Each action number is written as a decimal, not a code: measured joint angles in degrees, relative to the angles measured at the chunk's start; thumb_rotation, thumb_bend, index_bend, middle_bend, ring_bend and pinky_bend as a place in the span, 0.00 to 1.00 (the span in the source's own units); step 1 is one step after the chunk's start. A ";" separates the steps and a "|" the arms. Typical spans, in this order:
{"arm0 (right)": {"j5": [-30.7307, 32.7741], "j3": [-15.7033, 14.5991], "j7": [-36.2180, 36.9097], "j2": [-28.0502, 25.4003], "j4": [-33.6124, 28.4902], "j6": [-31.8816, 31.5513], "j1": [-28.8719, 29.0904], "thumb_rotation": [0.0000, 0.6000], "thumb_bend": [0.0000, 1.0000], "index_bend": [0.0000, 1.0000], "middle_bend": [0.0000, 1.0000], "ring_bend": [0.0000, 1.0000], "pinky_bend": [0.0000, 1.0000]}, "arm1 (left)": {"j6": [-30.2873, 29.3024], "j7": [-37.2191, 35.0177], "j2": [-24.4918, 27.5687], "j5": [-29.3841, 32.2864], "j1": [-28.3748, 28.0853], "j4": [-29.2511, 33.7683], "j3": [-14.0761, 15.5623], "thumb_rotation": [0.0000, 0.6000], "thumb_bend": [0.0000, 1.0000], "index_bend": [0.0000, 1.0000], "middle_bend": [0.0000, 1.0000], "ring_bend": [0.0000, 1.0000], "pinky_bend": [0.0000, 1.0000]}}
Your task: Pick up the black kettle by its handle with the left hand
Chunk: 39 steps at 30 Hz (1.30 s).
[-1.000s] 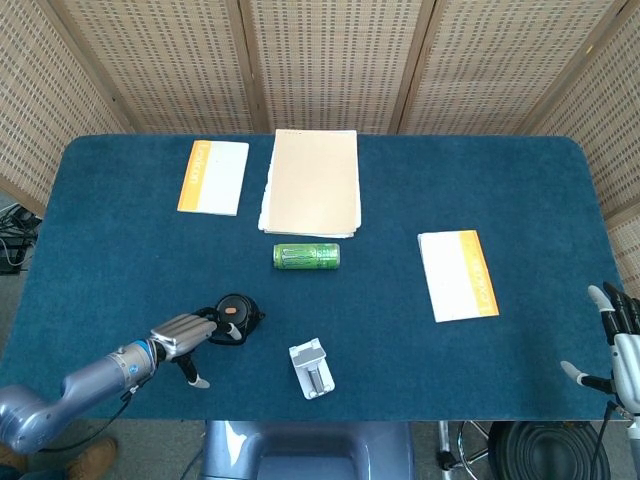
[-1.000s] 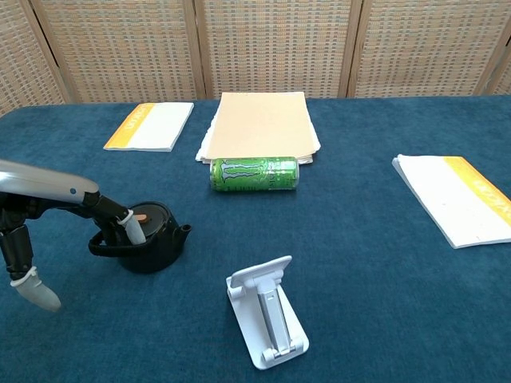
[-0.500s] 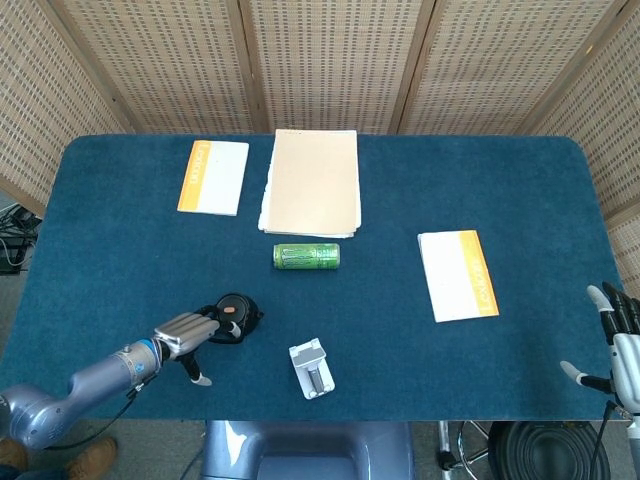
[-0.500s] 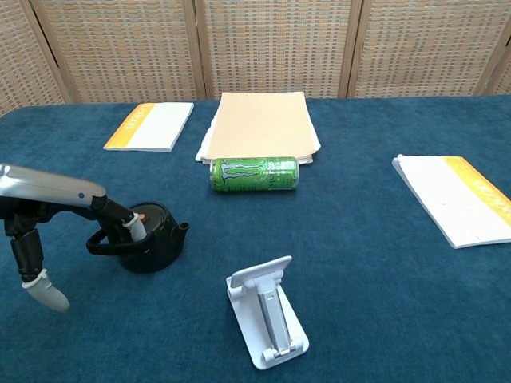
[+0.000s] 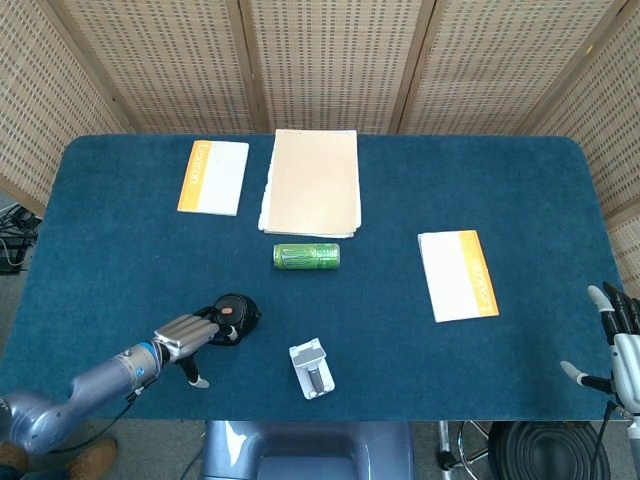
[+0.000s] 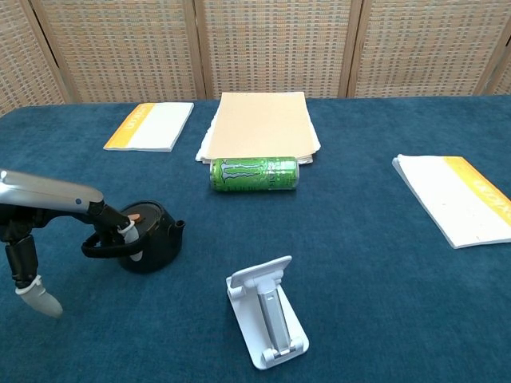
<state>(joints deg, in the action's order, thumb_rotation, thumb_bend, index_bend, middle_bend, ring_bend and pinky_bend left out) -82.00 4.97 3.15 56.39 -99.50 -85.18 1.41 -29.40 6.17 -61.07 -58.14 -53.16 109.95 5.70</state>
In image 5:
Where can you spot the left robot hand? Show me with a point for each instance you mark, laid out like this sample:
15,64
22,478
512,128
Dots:
185,337

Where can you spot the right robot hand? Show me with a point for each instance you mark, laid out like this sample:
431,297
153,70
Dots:
625,350

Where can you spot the small black cast-iron teapot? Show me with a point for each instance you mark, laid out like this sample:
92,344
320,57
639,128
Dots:
234,306

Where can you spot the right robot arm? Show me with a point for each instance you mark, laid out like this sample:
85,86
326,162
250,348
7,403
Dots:
636,424

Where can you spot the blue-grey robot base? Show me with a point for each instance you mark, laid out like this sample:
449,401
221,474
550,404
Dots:
310,450

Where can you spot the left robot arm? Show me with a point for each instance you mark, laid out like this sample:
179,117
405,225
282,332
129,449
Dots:
90,381

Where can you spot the white folding phone stand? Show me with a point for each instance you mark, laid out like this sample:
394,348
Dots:
312,372

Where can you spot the green energy drink can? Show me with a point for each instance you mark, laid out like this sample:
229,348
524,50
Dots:
307,256

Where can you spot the brown shoe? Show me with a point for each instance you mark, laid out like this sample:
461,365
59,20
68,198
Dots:
12,457
92,457

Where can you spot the yellow and white booklet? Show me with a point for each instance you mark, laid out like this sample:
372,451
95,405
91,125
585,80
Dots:
220,180
452,277

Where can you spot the beige paper stack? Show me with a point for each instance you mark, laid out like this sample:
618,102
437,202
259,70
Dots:
312,185

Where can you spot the chrome stool legs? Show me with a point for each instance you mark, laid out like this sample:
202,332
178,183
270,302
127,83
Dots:
445,450

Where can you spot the blue felt table cover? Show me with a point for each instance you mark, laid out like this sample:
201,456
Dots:
400,360

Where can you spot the woven folding screen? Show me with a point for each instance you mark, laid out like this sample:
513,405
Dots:
325,60

